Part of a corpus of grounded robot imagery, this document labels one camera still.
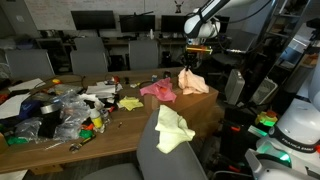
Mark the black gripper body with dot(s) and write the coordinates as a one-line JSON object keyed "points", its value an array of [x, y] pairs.
{"points": [[193, 55]]}

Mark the peach printed towel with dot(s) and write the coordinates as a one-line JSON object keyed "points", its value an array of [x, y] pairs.
{"points": [[191, 83]]}

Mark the light green towel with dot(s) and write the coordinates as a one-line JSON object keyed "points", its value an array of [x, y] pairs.
{"points": [[173, 130]]}

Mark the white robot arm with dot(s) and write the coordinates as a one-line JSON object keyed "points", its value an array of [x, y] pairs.
{"points": [[201, 22]]}

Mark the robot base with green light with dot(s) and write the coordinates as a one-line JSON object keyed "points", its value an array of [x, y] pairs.
{"points": [[291, 149]]}

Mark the grey chair center back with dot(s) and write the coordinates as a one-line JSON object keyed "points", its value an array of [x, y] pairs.
{"points": [[143, 54]]}

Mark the grey chair behind table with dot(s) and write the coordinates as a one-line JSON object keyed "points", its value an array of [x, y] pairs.
{"points": [[89, 57]]}

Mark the grey office chair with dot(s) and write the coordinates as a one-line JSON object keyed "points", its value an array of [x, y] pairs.
{"points": [[180, 164]]}

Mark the grey chair far left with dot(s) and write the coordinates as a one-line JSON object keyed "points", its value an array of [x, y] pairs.
{"points": [[29, 63]]}

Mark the right black monitor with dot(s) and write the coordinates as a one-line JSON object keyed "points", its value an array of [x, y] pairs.
{"points": [[172, 24]]}

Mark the black monitor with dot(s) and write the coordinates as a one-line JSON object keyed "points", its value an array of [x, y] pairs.
{"points": [[172, 24], [93, 20], [135, 23]]}

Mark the pink towel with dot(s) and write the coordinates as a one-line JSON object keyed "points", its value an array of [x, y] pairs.
{"points": [[161, 89]]}

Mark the white space heater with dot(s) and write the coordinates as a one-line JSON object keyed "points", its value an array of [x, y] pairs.
{"points": [[234, 86]]}

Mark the middle black monitor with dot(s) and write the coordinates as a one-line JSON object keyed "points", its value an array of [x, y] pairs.
{"points": [[135, 23]]}

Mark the yellow cloth on table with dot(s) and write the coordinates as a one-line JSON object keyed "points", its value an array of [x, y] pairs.
{"points": [[131, 103]]}

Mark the white paper stack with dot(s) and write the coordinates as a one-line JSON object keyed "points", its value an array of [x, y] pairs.
{"points": [[102, 90]]}

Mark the left black monitor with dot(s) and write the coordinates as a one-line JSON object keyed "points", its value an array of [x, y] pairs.
{"points": [[93, 20]]}

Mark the yellow white bottle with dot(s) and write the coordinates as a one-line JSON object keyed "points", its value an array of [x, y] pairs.
{"points": [[96, 118]]}

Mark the clear plastic bag pile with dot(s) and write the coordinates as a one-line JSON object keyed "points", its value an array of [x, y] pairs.
{"points": [[60, 119]]}

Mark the green plastic toy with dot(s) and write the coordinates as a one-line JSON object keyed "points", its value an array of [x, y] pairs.
{"points": [[86, 134]]}

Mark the yellow handled wrench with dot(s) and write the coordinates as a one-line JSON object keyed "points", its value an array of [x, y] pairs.
{"points": [[77, 146]]}

